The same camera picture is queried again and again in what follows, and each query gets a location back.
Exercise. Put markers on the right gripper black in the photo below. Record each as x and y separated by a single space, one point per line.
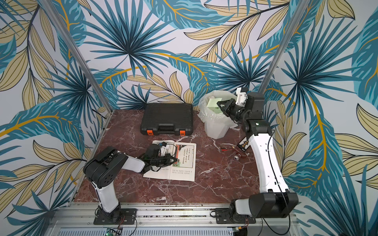
232 107

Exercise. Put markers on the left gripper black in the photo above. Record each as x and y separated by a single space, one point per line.
168 157

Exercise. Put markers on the green cover picture book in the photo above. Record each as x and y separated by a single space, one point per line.
185 154

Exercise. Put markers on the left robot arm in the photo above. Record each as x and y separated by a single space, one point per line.
103 169

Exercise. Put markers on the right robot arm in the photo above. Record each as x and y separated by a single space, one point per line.
274 199

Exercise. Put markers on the white lined trash bin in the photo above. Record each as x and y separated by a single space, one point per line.
216 124

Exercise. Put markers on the black patterned card box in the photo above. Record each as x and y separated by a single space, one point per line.
244 144

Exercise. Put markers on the black plastic tool case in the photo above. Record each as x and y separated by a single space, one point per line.
168 118

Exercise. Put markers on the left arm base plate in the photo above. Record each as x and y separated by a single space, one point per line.
122 216

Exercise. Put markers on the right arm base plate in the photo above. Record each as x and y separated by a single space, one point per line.
229 216

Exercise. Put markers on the aluminium front rail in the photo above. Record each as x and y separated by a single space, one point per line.
166 220

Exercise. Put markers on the right aluminium frame post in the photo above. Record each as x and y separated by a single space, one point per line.
294 21

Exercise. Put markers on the aluminium frame post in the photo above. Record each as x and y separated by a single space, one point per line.
54 16
294 21

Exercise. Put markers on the left aluminium frame post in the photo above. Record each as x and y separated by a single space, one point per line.
54 16

